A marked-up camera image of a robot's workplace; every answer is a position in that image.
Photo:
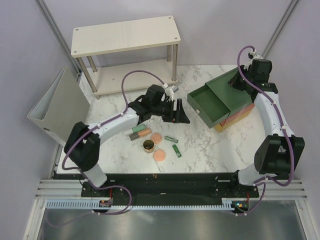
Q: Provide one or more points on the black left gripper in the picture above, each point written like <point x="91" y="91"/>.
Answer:
<point x="178" y="116"/>

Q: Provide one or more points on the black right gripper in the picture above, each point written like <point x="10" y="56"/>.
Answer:
<point x="234" y="82"/>

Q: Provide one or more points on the green drawer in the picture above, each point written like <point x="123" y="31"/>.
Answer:
<point x="208" y="106"/>

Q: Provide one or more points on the mint green tube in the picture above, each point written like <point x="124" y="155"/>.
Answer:
<point x="135" y="129"/>

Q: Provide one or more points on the orange brown tube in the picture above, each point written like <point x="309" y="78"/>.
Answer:
<point x="140" y="134"/>

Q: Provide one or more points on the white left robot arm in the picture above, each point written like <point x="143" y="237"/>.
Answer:
<point x="84" y="141"/>

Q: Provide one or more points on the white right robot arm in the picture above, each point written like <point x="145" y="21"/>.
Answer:
<point x="277" y="157"/>

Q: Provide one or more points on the green drawer box housing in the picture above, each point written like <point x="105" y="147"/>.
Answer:
<point x="228" y="100"/>

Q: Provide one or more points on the coral drawer box housing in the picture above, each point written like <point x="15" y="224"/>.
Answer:
<point x="242" y="111"/>

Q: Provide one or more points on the yellow drawer box housing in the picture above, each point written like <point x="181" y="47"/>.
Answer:
<point x="222" y="126"/>

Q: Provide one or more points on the gold black round jar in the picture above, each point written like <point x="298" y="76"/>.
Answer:
<point x="148" y="146"/>

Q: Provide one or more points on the white wooden two-tier shelf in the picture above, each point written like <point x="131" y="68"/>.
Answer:
<point x="117" y="37"/>

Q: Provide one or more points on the grey file holder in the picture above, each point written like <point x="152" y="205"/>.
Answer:
<point x="61" y="106"/>

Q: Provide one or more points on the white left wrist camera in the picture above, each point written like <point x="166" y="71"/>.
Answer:
<point x="170" y="90"/>

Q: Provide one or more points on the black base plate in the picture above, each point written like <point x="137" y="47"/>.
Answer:
<point x="114" y="180"/>

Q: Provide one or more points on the right blue cable duct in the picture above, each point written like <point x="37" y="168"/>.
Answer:
<point x="242" y="205"/>

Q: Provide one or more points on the blue cable duct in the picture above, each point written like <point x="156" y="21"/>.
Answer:
<point x="82" y="204"/>
<point x="242" y="205"/>

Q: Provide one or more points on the left blue cable duct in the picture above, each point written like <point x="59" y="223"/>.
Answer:
<point x="82" y="204"/>

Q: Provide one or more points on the aluminium frame rail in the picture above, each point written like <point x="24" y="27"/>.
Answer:
<point x="60" y="189"/>

